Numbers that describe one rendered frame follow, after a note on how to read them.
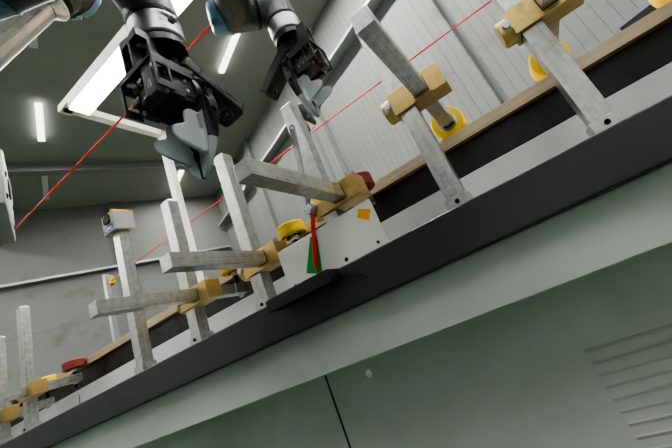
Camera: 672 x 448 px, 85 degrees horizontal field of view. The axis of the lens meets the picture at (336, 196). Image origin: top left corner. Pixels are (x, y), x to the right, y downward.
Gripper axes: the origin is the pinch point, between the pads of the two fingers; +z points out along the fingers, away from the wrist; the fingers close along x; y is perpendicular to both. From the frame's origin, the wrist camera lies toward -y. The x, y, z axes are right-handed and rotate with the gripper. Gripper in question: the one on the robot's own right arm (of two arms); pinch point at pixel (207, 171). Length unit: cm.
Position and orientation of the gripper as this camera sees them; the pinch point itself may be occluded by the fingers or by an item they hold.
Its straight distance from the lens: 50.0
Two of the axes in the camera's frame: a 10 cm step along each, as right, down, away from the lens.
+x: 7.8, -4.9, -3.9
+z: 3.7, 8.6, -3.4
